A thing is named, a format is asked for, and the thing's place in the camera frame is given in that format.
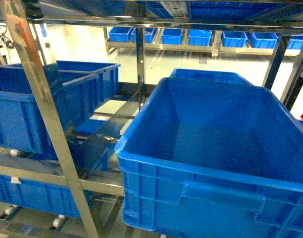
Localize long blue crate left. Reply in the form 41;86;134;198
0;61;120;154

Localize lower left blue bin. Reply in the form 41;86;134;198
0;146;112;219

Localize large steel shelf rack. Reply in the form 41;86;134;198
0;0;303;238

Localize middle blue handled crate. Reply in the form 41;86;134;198
115;78;303;238

